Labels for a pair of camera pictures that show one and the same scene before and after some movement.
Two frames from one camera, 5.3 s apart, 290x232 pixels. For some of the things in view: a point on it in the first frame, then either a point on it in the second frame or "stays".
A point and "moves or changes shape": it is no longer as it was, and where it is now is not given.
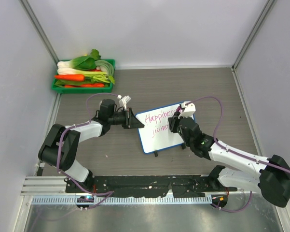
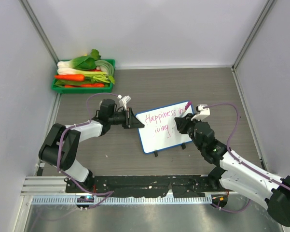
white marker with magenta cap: [180, 109] moves or changes shape
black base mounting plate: [148, 184] stays
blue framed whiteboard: [156, 135] stays
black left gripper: [131, 121] stays
